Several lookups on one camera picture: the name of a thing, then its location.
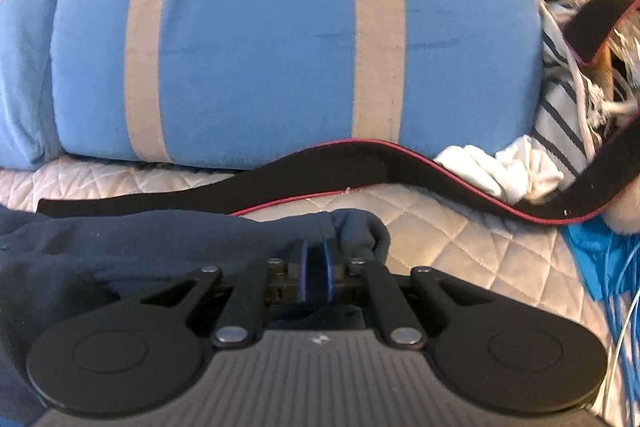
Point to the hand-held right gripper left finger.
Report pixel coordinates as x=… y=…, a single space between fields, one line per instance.
x=300 y=268

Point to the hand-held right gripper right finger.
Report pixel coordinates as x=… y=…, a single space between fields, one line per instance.
x=328 y=268

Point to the navy fleece garment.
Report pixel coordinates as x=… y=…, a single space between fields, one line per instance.
x=125 y=247

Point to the black red-edged belt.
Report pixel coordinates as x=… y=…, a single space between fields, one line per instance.
x=350 y=167

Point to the white quilted bedspread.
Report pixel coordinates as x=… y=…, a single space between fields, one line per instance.
x=450 y=247

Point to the white crumpled cloth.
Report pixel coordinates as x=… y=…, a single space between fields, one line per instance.
x=505 y=172

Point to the blue grey-striped cushion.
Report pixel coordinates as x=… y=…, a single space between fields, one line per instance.
x=25 y=82
x=260 y=37

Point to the turquoise fringed cloth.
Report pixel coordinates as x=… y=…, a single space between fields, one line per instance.
x=600 y=257

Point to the white navy-striped cloth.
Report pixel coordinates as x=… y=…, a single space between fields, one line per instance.
x=557 y=117

